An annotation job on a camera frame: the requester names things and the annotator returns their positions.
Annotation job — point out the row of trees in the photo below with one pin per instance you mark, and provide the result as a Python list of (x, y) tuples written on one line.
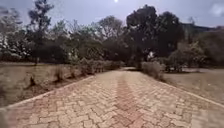
[(100, 40)]

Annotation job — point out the row of dry bushes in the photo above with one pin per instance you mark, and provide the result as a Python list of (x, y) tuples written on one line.
[(83, 66)]

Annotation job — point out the dry bush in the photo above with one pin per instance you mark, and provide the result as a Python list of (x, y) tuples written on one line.
[(152, 69)]

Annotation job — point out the red brick path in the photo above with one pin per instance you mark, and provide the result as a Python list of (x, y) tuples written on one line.
[(100, 103)]

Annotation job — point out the pale stone kerb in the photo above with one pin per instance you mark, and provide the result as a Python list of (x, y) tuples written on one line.
[(43, 94), (186, 92)]

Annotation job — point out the dry brown grass ground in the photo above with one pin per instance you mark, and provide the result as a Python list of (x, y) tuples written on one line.
[(20, 78), (200, 83)]

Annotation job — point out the building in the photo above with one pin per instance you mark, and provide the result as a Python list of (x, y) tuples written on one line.
[(196, 30)]

